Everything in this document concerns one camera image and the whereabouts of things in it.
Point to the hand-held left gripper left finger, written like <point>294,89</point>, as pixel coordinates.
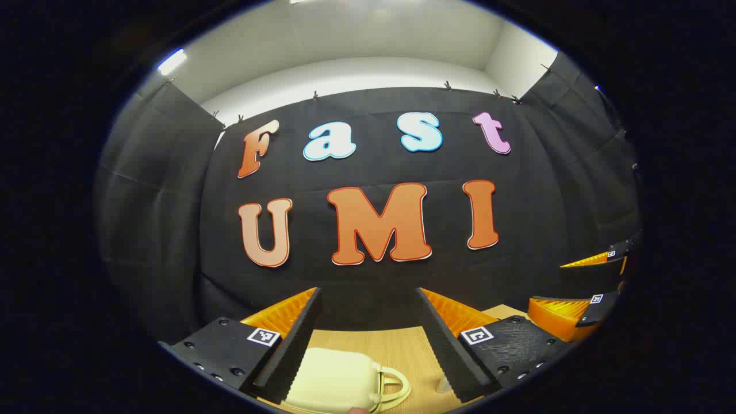
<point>287,356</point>

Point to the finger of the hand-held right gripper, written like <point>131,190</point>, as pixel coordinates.
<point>560,319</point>
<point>592,279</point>

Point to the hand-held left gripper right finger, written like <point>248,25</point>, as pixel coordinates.
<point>451,356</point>

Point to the cream yellow suitcase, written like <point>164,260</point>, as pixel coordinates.
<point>336,379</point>

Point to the ceiling light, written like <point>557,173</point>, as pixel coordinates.
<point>172,61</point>

